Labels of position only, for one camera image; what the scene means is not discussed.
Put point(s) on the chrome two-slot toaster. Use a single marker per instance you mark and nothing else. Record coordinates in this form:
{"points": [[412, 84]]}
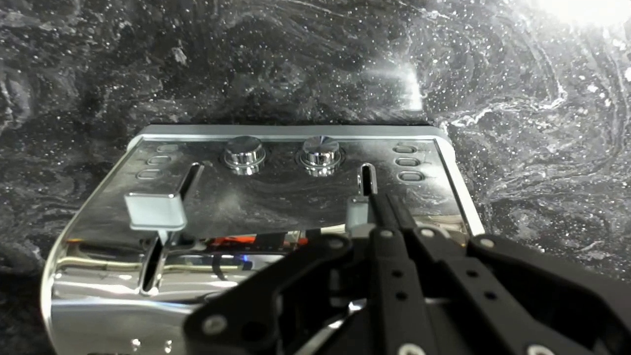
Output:
{"points": [[263, 218]]}

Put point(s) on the silver toaster lever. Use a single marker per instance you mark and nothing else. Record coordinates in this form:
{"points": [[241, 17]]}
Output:
{"points": [[359, 218], [156, 210]]}

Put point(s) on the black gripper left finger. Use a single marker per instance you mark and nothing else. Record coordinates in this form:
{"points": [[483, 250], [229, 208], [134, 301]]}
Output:
{"points": [[308, 277]]}

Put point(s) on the chrome toaster knob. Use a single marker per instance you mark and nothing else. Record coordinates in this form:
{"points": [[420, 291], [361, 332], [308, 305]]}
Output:
{"points": [[320, 157], [243, 157]]}

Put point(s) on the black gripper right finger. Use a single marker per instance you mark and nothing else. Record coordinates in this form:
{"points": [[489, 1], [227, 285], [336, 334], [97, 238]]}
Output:
{"points": [[499, 283]]}

